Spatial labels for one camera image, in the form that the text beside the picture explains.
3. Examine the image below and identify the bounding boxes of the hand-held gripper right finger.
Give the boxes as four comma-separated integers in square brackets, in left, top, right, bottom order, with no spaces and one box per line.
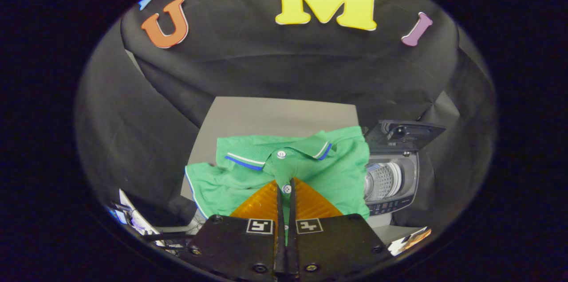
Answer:
[288,177,392,281]

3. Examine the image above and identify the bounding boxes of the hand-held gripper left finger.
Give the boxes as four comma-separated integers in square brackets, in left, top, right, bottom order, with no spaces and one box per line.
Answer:
[186,179,287,281]

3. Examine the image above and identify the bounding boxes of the green polo shirt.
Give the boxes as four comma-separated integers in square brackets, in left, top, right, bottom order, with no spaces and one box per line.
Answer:
[184,125,371,247]

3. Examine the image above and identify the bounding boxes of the dark grey washing machine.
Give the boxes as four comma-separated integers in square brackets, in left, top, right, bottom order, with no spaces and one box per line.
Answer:
[364,151,420,217]

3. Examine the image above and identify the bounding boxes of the dark washing machine lid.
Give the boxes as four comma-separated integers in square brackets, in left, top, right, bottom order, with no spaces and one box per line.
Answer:
[365,119,447,155]

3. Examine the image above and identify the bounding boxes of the grey cabinet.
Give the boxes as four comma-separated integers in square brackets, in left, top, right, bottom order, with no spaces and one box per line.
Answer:
[180,96,360,201]

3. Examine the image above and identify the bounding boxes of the printed card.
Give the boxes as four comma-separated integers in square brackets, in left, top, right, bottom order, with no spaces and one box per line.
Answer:
[388,227,432,257]

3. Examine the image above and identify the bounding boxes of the black backdrop cloth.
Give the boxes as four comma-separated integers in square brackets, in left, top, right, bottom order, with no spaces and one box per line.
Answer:
[73,0,497,230]

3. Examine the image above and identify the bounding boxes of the thin dark floor cables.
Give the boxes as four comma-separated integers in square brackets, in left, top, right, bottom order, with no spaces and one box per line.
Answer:
[153,218,198,254]

